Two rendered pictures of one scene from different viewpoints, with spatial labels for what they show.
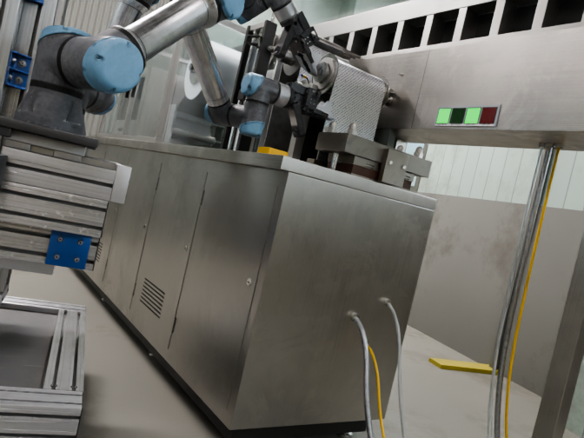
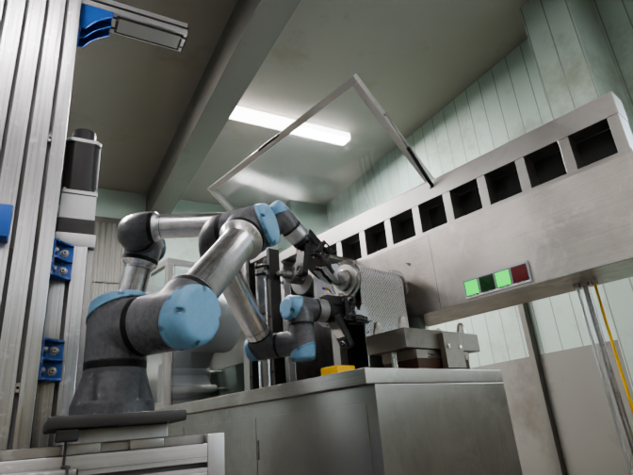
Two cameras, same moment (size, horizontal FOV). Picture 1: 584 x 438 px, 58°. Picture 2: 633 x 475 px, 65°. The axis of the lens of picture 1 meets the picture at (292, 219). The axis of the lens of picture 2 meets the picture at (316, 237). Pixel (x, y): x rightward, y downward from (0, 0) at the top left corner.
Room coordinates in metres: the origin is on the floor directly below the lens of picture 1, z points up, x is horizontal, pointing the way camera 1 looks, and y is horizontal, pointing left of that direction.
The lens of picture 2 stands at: (0.20, 0.34, 0.76)
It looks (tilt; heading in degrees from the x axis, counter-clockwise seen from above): 21 degrees up; 352
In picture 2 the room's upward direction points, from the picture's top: 5 degrees counter-clockwise
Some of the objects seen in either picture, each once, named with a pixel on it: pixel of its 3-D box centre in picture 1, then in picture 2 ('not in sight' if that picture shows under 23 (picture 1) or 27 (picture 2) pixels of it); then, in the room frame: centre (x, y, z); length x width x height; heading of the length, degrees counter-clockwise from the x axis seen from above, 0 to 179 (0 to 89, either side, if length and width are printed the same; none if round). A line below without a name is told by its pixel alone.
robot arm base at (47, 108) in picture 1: (53, 108); (114, 388); (1.23, 0.61, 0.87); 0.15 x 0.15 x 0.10
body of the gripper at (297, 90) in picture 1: (300, 100); (337, 310); (1.77, 0.06, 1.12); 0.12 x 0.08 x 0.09; 124
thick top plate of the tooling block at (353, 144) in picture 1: (374, 155); (425, 344); (1.83, -0.23, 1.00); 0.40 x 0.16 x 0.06; 124
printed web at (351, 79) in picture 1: (323, 109); (348, 317); (2.06, -0.03, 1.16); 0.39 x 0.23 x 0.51; 34
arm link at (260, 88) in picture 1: (260, 89); (300, 309); (1.68, 0.19, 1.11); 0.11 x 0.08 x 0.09; 124
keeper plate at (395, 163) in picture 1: (394, 168); (452, 351); (1.76, -0.30, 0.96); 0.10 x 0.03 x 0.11; 124
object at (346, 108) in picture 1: (352, 121); (386, 318); (1.90, -0.13, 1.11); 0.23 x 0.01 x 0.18; 125
